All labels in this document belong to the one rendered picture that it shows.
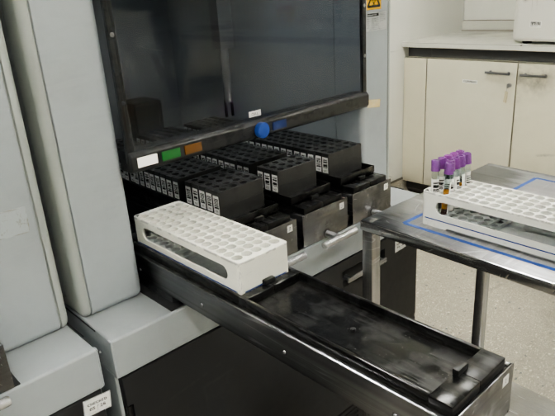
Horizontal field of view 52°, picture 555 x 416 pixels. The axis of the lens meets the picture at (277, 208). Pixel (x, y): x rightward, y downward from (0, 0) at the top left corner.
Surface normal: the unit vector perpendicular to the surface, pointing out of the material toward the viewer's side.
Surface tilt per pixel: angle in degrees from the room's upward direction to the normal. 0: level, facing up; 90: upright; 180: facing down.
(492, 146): 90
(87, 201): 90
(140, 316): 0
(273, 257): 90
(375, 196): 90
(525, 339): 0
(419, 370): 0
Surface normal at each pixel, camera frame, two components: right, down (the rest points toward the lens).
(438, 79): -0.73, 0.29
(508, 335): -0.06, -0.93
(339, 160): 0.67, 0.23
